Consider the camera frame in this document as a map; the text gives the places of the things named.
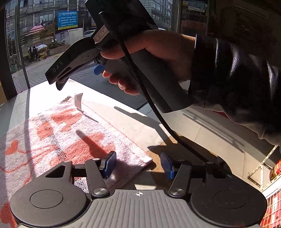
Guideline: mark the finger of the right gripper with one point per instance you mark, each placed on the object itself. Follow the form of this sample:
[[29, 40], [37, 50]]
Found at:
[[61, 83], [98, 69]]

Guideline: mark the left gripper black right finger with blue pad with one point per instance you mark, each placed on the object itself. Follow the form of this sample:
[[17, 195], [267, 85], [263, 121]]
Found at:
[[215, 196]]

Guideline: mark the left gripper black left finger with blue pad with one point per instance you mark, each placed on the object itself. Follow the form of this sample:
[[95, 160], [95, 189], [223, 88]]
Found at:
[[63, 193]]

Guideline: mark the red white patterned towel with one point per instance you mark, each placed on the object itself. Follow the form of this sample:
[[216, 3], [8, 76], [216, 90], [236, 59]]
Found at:
[[59, 134]]

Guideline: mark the black leather jacket forearm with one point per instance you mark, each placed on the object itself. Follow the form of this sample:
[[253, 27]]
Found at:
[[225, 78]]

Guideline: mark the white towel label tag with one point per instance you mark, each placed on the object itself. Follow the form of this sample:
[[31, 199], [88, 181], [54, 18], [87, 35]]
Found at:
[[77, 101]]

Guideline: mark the person's right hand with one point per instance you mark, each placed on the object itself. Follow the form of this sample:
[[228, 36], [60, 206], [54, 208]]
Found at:
[[175, 49]]

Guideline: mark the blue street sign board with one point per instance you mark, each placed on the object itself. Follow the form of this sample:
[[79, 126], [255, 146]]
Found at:
[[67, 19]]

